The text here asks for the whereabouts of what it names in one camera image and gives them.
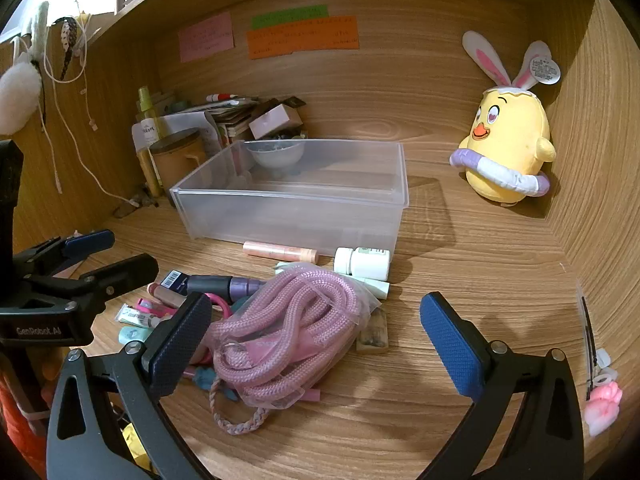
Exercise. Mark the blue staple box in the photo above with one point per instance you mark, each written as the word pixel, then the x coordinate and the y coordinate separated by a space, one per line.
pixel 175 280

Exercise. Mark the pink sticky note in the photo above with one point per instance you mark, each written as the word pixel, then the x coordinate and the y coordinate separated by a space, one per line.
pixel 206 36

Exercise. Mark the white fluffy pompom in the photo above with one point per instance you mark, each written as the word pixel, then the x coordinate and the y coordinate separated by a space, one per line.
pixel 17 95

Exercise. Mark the pink green small tube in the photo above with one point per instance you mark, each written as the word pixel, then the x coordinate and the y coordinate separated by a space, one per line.
pixel 150 306

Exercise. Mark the red white marker pen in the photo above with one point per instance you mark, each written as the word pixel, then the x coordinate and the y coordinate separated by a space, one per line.
pixel 222 96

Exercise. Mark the amber bottle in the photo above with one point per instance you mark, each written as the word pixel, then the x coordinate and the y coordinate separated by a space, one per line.
pixel 150 175

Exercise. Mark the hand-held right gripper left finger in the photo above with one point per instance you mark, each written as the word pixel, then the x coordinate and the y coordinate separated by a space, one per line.
pixel 180 345

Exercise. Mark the green sticky note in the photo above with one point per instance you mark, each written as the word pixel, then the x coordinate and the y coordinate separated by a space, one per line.
pixel 290 16

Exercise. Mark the mint green tube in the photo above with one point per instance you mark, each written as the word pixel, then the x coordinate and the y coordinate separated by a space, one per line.
pixel 377 287

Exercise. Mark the white bowl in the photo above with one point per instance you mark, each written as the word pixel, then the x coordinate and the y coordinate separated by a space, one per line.
pixel 275 157

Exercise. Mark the teal small item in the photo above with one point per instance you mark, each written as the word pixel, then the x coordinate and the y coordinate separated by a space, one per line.
pixel 131 334

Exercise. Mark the peach cosmetic tube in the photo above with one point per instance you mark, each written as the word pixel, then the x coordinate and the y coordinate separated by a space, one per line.
pixel 277 251

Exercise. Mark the clear plastic storage box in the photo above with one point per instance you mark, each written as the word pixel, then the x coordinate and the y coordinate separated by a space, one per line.
pixel 300 210

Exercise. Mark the small snack packet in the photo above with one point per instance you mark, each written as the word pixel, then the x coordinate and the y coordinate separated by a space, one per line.
pixel 374 332

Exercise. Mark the small dark trinkets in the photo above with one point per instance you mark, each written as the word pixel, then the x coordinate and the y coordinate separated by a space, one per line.
pixel 142 200

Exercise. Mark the stack of books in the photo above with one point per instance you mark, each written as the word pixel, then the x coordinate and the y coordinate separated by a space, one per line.
pixel 232 122

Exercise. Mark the mint white small tube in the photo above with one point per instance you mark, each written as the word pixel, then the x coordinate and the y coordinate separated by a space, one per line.
pixel 135 316

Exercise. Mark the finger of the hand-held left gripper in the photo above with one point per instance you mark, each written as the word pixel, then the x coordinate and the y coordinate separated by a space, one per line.
pixel 125 266
pixel 90 242

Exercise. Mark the dark hair pin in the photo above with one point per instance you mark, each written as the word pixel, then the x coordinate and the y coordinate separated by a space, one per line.
pixel 588 330

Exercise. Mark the purple grey cosmetic pen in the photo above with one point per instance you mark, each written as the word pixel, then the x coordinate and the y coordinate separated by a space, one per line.
pixel 240 286

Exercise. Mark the yellow plastic item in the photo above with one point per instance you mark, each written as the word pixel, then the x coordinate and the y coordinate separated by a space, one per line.
pixel 134 442

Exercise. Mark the brown mug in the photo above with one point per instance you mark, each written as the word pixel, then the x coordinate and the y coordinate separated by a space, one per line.
pixel 175 165

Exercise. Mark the green spray bottle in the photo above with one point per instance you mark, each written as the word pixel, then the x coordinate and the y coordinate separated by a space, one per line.
pixel 147 120

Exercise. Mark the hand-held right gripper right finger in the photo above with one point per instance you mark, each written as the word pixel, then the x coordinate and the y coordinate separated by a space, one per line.
pixel 450 345

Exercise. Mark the orange sticky note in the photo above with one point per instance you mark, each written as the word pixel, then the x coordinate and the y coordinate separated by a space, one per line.
pixel 305 39

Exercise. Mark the white plastic clips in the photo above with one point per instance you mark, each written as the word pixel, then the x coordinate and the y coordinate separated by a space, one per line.
pixel 604 365

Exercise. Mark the yellow chick plush toy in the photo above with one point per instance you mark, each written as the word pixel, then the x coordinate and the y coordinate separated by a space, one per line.
pixel 505 135

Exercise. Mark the pink paw toy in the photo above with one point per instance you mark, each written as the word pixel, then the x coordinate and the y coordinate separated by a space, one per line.
pixel 604 407

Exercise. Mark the brown pink lipstick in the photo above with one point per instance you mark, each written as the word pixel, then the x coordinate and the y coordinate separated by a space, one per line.
pixel 162 295

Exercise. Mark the small pink box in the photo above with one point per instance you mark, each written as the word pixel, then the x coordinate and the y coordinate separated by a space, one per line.
pixel 275 121

